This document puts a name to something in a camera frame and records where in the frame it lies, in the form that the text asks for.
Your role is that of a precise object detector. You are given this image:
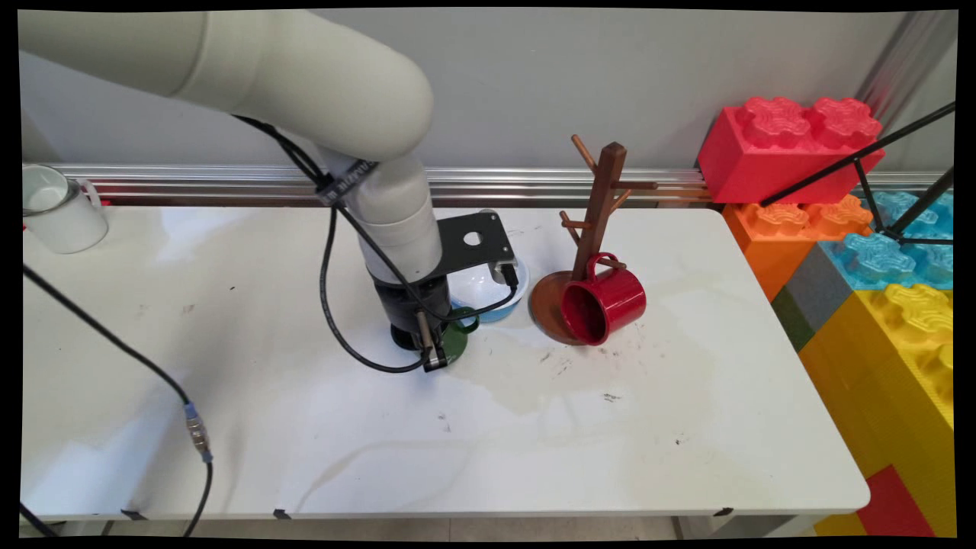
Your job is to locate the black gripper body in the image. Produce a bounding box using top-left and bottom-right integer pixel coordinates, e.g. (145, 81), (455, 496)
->
(373, 274), (454, 338)

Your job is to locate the green mug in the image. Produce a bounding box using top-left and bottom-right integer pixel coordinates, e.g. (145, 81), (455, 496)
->
(427, 307), (481, 367)

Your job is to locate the blue and white bowl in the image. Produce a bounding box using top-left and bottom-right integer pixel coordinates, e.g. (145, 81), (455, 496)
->
(446, 255), (529, 323)

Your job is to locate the red mug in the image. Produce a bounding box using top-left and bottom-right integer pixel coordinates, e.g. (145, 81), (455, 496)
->
(560, 252), (647, 346)

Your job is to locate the brown wooden mug tree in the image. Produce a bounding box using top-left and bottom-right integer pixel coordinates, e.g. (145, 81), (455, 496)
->
(530, 135), (659, 345)

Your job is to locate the white mug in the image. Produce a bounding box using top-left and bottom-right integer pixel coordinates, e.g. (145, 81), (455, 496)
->
(21, 164), (109, 255)

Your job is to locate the orange toy block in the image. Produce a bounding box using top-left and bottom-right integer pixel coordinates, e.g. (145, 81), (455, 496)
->
(722, 194), (874, 302)

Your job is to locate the dark green toy block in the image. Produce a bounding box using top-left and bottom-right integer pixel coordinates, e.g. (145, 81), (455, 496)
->
(772, 286), (815, 352)

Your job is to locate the large red toy block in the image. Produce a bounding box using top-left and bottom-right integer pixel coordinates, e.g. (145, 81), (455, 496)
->
(697, 96), (887, 205)

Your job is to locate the grey toy block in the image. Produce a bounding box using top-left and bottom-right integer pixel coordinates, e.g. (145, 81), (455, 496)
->
(784, 242), (859, 332)

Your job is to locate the large yellow toy block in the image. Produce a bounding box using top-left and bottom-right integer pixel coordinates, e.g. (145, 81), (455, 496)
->
(797, 284), (958, 538)

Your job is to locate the light blue toy block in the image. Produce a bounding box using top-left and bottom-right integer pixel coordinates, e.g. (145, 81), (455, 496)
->
(820, 189), (954, 291)

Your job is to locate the black tripod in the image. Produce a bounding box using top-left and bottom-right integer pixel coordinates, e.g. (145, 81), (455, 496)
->
(760, 101), (958, 246)

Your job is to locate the small flat red block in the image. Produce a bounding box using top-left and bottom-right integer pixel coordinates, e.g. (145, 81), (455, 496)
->
(856, 465), (937, 538)

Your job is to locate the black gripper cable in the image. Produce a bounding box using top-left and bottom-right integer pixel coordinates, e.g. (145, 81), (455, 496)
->
(233, 114), (432, 374)

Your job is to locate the black velcro cable strap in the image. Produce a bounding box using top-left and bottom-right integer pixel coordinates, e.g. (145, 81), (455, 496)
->
(316, 159), (380, 207)

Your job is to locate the horizontal aluminium rail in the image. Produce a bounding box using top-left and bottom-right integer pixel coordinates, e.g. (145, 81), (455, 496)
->
(23, 162), (946, 208)

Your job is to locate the black cable with metal connector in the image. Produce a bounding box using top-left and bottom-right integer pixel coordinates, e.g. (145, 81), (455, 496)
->
(21, 265), (214, 538)

